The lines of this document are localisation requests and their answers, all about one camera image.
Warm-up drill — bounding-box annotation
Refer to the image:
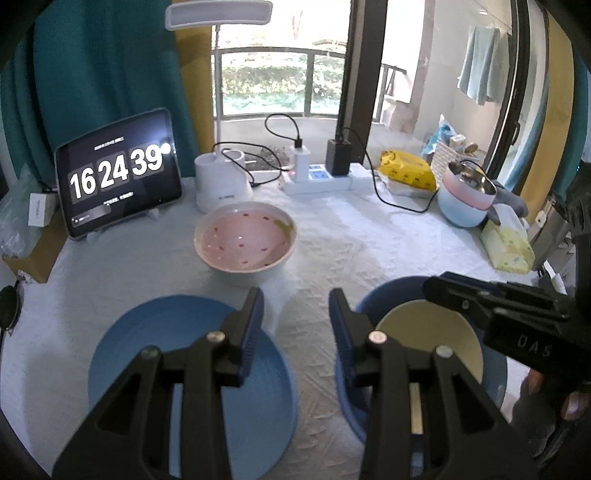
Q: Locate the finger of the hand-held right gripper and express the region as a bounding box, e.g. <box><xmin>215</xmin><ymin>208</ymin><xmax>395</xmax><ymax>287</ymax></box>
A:
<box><xmin>422</xmin><ymin>276</ymin><xmax>497</xmax><ymax>326</ymax></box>
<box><xmin>441</xmin><ymin>273</ymin><xmax>571</xmax><ymax>319</ymax></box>

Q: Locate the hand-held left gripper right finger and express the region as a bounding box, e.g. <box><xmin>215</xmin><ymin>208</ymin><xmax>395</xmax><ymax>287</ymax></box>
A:
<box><xmin>329</xmin><ymin>288</ymin><xmax>539</xmax><ymax>480</ymax></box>

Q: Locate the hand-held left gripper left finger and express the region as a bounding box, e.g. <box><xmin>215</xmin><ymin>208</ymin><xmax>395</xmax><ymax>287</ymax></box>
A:
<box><xmin>51</xmin><ymin>286</ymin><xmax>265</xmax><ymax>480</ymax></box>

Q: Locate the cream bowl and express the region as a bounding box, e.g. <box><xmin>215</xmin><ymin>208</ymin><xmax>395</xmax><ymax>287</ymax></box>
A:
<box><xmin>375</xmin><ymin>299</ymin><xmax>485</xmax><ymax>435</ymax></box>

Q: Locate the blue bowl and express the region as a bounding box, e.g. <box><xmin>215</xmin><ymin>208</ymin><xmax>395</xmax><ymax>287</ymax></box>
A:
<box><xmin>335</xmin><ymin>276</ymin><xmax>509</xmax><ymax>444</ymax></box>

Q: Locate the large blue ridged plate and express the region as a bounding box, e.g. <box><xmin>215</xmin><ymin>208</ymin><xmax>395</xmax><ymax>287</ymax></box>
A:
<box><xmin>88</xmin><ymin>295</ymin><xmax>298</xmax><ymax>478</ymax></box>

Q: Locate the person's right hand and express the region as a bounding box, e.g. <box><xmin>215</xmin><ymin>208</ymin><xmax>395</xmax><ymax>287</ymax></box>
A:
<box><xmin>510</xmin><ymin>369</ymin><xmax>591</xmax><ymax>460</ymax></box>

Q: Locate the yellow tissue pack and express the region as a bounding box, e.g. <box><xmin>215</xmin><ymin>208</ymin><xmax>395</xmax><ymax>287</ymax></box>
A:
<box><xmin>480</xmin><ymin>205</ymin><xmax>535</xmax><ymax>274</ymax></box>

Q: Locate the pink and blue pot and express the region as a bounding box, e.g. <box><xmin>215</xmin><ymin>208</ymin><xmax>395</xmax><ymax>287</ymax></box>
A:
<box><xmin>437</xmin><ymin>160</ymin><xmax>498</xmax><ymax>228</ymax></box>

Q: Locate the pink speckled bowl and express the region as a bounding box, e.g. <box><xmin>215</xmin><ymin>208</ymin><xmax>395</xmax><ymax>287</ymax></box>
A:
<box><xmin>193</xmin><ymin>201</ymin><xmax>297</xmax><ymax>282</ymax></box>

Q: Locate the yellow plastic bag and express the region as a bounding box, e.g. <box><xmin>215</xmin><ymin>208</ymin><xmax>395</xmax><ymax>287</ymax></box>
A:
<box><xmin>379</xmin><ymin>148</ymin><xmax>437</xmax><ymax>192</ymax></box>

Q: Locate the white basket with items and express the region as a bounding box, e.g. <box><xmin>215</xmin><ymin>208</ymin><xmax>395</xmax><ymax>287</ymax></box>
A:
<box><xmin>422</xmin><ymin>114</ymin><xmax>485</xmax><ymax>167</ymax></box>

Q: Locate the white power strip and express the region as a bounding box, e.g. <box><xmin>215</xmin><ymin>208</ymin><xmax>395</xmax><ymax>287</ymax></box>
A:
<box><xmin>283</xmin><ymin>162</ymin><xmax>372</xmax><ymax>195</ymax></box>

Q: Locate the white desk lamp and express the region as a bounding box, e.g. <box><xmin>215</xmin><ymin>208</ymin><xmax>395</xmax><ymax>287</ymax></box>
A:
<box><xmin>165</xmin><ymin>0</ymin><xmax>274</xmax><ymax>213</ymax></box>

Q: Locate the white tablet stand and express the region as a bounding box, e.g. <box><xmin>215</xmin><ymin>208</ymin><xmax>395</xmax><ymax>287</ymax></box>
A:
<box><xmin>85</xmin><ymin>205</ymin><xmax>162</xmax><ymax>243</ymax></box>

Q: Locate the white charger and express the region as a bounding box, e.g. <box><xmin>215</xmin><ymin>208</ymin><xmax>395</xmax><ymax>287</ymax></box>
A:
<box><xmin>292</xmin><ymin>145</ymin><xmax>311</xmax><ymax>178</ymax></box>

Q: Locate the black charger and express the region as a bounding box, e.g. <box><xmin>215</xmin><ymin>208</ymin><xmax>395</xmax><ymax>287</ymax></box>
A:
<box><xmin>326</xmin><ymin>137</ymin><xmax>352</xmax><ymax>176</ymax></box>

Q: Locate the yellow curtain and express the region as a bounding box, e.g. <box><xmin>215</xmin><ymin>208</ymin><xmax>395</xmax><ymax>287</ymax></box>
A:
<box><xmin>519</xmin><ymin>28</ymin><xmax>573</xmax><ymax>199</ymax></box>
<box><xmin>175</xmin><ymin>23</ymin><xmax>215</xmax><ymax>178</ymax></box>

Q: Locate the tablet with clock display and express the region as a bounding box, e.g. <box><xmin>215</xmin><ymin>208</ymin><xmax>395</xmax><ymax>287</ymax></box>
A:
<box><xmin>54</xmin><ymin>108</ymin><xmax>183</xmax><ymax>239</ymax></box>

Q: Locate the cardboard box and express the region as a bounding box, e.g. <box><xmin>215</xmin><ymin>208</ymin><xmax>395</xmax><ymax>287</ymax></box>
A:
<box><xmin>2</xmin><ymin>210</ymin><xmax>68</xmax><ymax>283</ymax></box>

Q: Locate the hanging light blue towel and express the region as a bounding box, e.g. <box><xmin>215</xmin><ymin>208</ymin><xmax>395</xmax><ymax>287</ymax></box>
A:
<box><xmin>457</xmin><ymin>25</ymin><xmax>511</xmax><ymax>104</ymax></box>

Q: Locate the small white box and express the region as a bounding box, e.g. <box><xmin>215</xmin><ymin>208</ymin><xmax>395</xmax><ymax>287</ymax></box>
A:
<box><xmin>28</xmin><ymin>192</ymin><xmax>59</xmax><ymax>228</ymax></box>

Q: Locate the black round case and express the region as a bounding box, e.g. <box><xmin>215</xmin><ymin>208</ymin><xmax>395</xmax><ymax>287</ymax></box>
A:
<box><xmin>0</xmin><ymin>285</ymin><xmax>22</xmax><ymax>334</ymax></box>

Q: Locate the balcony railing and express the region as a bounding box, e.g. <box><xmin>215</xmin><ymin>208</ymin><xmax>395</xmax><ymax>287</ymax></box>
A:
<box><xmin>213</xmin><ymin>46</ymin><xmax>347</xmax><ymax>118</ymax></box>

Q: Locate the teal curtain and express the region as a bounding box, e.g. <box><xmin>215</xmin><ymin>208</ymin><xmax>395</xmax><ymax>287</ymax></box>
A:
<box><xmin>0</xmin><ymin>0</ymin><xmax>199</xmax><ymax>195</ymax></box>

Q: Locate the black lamp cable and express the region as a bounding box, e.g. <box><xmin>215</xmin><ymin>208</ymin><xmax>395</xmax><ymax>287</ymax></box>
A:
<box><xmin>212</xmin><ymin>143</ymin><xmax>283</xmax><ymax>188</ymax></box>

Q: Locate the black charger cable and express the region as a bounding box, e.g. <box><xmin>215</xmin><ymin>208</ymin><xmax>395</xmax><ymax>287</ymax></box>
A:
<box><xmin>264</xmin><ymin>113</ymin><xmax>304</xmax><ymax>148</ymax></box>
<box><xmin>341</xmin><ymin>127</ymin><xmax>451</xmax><ymax>214</ymax></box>

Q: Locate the dark window frame post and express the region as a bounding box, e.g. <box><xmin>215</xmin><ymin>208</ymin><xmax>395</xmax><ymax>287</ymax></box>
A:
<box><xmin>337</xmin><ymin>0</ymin><xmax>393</xmax><ymax>139</ymax></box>

